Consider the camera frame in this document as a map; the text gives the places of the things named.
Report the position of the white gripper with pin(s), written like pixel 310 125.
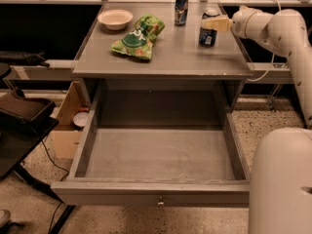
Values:
pixel 240 22

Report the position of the blue pepsi can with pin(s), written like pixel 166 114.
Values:
pixel 207 37

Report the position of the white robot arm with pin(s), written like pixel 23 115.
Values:
pixel 280 199

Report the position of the blue silver energy drink can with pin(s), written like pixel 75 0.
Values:
pixel 181 9

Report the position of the grey open top drawer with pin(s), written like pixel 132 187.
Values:
pixel 146 139

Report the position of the small metal drawer knob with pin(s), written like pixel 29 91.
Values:
pixel 160 202

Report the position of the grey wooden cabinet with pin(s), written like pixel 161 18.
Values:
pixel 176 53

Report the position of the green chip bag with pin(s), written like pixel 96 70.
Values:
pixel 140 41

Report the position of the white paper bowl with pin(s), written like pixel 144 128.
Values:
pixel 115 19

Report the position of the small white bowl in box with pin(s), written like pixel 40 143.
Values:
pixel 80 119

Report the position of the cardboard box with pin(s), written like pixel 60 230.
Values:
pixel 66 135

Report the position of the black tray on table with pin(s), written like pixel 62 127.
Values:
pixel 15 107

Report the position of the black side table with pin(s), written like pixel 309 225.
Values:
pixel 17 141

